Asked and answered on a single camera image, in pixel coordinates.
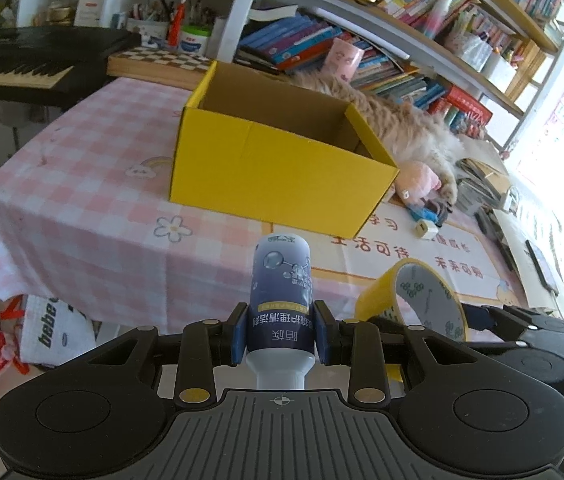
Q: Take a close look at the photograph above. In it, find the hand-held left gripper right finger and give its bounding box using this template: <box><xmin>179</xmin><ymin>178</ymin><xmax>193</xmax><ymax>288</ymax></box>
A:
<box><xmin>312</xmin><ymin>300</ymin><xmax>479</xmax><ymax>406</ymax></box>

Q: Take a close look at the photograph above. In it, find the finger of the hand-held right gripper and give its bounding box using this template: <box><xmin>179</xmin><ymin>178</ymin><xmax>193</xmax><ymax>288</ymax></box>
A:
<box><xmin>462</xmin><ymin>304</ymin><xmax>549</xmax><ymax>345</ymax></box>

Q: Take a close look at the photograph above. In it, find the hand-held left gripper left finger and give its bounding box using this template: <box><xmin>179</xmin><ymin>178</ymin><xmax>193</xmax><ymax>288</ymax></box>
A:
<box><xmin>69</xmin><ymin>302</ymin><xmax>250</xmax><ymax>408</ymax></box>

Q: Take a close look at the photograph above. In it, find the blue white cleaner bottle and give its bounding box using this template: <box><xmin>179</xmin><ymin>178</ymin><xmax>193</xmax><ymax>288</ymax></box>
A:
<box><xmin>245</xmin><ymin>234</ymin><xmax>318</xmax><ymax>391</ymax></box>

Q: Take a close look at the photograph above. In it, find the yellow tape roll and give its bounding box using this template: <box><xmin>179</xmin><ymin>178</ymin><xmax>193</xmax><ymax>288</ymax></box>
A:
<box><xmin>354</xmin><ymin>258</ymin><xmax>468</xmax><ymax>391</ymax></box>

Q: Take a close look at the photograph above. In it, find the blue packet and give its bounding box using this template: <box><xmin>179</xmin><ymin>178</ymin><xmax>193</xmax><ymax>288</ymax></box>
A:
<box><xmin>407</xmin><ymin>202</ymin><xmax>439</xmax><ymax>222</ymax></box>

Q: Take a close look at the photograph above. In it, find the yellow cardboard box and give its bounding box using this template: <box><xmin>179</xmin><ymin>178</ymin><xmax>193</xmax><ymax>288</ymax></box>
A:
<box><xmin>169</xmin><ymin>60</ymin><xmax>401</xmax><ymax>239</ymax></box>

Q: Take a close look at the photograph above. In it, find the pink checked cloth desktop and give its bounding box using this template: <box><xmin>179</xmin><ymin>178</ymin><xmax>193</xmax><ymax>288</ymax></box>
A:
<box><xmin>0</xmin><ymin>77</ymin><xmax>564</xmax><ymax>322</ymax></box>

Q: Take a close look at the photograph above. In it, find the black smartphone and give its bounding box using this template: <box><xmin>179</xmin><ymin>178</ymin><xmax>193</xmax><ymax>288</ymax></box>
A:
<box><xmin>525</xmin><ymin>239</ymin><xmax>561</xmax><ymax>294</ymax></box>

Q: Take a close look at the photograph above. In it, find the white printed worksheet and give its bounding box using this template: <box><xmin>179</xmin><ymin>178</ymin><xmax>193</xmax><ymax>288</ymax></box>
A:
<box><xmin>492</xmin><ymin>207</ymin><xmax>564</xmax><ymax>312</ymax></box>

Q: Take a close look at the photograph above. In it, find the stack of notebooks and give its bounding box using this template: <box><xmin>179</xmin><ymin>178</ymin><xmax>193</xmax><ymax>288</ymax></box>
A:
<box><xmin>454</xmin><ymin>157</ymin><xmax>514</xmax><ymax>217</ymax></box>

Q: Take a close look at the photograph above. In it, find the pink plush toy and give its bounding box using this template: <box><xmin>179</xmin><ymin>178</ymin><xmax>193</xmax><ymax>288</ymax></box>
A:
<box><xmin>394</xmin><ymin>160</ymin><xmax>441</xmax><ymax>206</ymax></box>

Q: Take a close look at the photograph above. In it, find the white bag with black print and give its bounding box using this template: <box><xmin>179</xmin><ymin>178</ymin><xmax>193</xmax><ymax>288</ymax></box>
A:
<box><xmin>18</xmin><ymin>294</ymin><xmax>109</xmax><ymax>367</ymax></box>

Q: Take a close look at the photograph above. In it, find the fluffy orange white cat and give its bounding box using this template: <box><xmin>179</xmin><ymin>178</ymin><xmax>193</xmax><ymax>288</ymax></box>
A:
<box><xmin>292</xmin><ymin>70</ymin><xmax>466</xmax><ymax>207</ymax></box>

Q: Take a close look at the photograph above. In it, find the big red book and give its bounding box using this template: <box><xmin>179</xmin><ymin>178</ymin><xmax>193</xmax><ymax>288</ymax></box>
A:
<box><xmin>432</xmin><ymin>85</ymin><xmax>494</xmax><ymax>137</ymax></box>

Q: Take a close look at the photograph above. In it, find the pink printed cup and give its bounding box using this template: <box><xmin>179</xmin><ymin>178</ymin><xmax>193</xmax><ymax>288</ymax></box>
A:
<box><xmin>325</xmin><ymin>37</ymin><xmax>366</xmax><ymax>81</ymax></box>

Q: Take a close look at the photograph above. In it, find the wooden chessboard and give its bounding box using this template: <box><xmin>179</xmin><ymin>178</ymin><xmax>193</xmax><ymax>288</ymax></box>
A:
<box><xmin>107</xmin><ymin>45</ymin><xmax>218</xmax><ymax>92</ymax></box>

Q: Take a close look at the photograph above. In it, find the white jar with green lid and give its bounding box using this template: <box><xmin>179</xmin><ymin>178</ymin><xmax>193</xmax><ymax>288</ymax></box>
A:
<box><xmin>179</xmin><ymin>25</ymin><xmax>213</xmax><ymax>56</ymax></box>

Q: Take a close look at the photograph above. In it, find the pen holder with pens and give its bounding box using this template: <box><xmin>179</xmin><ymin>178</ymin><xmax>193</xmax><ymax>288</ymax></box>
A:
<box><xmin>127</xmin><ymin>0</ymin><xmax>171</xmax><ymax>47</ymax></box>

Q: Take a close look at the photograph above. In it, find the white bookshelf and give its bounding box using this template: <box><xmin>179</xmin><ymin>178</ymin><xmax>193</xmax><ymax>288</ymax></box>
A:
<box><xmin>217</xmin><ymin>0</ymin><xmax>564</xmax><ymax>158</ymax></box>

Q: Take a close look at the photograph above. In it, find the black piano keyboard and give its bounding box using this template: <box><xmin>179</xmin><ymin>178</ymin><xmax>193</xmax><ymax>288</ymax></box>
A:
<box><xmin>0</xmin><ymin>26</ymin><xmax>141</xmax><ymax>109</ymax></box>

